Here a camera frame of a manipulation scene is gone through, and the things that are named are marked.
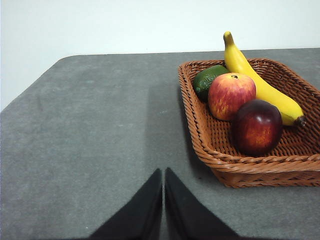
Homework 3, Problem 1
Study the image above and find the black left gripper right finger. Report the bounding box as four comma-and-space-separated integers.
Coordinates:
163, 166, 241, 240

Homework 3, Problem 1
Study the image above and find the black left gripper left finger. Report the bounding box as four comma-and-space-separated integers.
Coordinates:
88, 167, 163, 240

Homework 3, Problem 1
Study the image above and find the dark red plum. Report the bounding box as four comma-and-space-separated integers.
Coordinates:
232, 99, 283, 158

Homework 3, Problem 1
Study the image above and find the brown wicker basket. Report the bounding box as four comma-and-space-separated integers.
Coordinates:
177, 57, 320, 189

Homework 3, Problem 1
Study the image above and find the red yellow apple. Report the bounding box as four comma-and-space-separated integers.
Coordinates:
207, 72, 257, 122

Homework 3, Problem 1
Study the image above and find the green avocado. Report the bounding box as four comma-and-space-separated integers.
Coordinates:
192, 64, 231, 103

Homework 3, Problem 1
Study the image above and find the yellow banana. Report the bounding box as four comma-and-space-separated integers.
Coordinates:
222, 30, 307, 128

